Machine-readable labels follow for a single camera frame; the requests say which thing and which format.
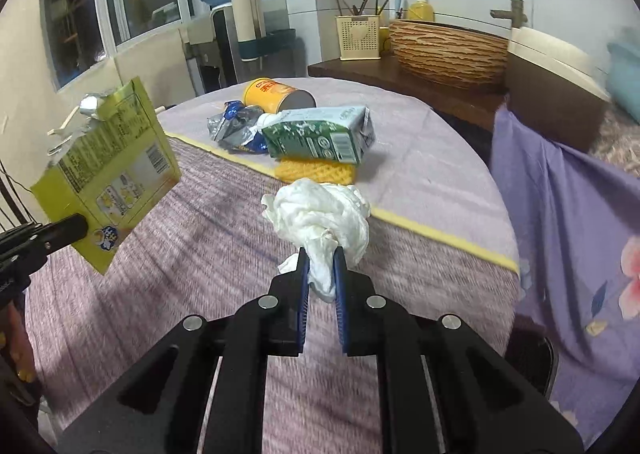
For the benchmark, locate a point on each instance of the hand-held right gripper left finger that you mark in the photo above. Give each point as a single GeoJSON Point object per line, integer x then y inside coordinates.
{"type": "Point", "coordinates": [302, 314]}

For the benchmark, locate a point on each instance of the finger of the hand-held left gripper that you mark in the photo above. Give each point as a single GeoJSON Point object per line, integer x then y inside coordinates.
{"type": "Point", "coordinates": [70, 230]}

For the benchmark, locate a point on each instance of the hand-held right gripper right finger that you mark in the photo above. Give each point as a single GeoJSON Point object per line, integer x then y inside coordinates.
{"type": "Point", "coordinates": [340, 314]}

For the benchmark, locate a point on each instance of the yellow drink carton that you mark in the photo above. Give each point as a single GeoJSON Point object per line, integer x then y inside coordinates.
{"type": "Point", "coordinates": [110, 174]}

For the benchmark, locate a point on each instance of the white tissue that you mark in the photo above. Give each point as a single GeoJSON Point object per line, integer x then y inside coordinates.
{"type": "Point", "coordinates": [320, 214]}

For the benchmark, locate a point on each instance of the yellow foam net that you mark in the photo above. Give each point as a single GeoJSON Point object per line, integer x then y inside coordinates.
{"type": "Point", "coordinates": [300, 171]}

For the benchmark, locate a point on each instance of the green milk carton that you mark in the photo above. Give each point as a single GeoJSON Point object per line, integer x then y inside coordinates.
{"type": "Point", "coordinates": [310, 139]}

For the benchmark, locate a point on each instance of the blue silver wrapper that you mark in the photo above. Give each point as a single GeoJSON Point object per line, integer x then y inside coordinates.
{"type": "Point", "coordinates": [235, 126]}

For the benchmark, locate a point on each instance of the brown plastic bin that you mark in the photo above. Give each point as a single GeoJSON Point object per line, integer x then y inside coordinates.
{"type": "Point", "coordinates": [530, 359]}

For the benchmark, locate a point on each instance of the yellow can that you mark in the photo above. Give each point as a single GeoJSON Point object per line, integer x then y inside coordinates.
{"type": "Point", "coordinates": [272, 94]}

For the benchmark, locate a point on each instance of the person's left hand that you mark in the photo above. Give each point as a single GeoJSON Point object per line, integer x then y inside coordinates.
{"type": "Point", "coordinates": [20, 344]}

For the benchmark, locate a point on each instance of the grey water dispenser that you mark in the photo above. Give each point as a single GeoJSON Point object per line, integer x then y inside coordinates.
{"type": "Point", "coordinates": [225, 49]}

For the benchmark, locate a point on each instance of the dark wooden counter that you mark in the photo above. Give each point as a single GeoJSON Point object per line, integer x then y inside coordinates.
{"type": "Point", "coordinates": [360, 74]}

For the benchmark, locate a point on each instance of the purple floral sheet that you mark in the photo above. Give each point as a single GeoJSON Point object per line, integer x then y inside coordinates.
{"type": "Point", "coordinates": [560, 214]}

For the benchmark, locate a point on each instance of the teal roll holder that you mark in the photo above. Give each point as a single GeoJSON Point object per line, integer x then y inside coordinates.
{"type": "Point", "coordinates": [270, 44]}

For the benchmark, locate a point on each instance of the cream chopstick holder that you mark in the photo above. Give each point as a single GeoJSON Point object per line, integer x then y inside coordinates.
{"type": "Point", "coordinates": [357, 36]}

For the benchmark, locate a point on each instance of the woven pattern basin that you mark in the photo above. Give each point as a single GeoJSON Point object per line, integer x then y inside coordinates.
{"type": "Point", "coordinates": [445, 54]}

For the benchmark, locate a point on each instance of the cream brown rice cooker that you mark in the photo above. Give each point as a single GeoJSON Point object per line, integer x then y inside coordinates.
{"type": "Point", "coordinates": [550, 94]}

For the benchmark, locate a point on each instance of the bundle of dark chopsticks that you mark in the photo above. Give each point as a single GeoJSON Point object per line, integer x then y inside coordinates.
{"type": "Point", "coordinates": [360, 4]}

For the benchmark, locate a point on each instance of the yellow soap bottle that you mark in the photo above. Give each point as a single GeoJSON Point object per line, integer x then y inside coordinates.
{"type": "Point", "coordinates": [421, 9]}

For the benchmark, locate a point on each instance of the paisley patterned cloth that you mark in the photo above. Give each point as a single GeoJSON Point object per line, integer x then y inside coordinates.
{"type": "Point", "coordinates": [620, 134]}

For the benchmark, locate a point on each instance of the bronze faucet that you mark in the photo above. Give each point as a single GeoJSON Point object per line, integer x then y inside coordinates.
{"type": "Point", "coordinates": [515, 14]}

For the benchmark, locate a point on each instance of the blue plastic basin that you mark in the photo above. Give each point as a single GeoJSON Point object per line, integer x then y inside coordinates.
{"type": "Point", "coordinates": [625, 79]}

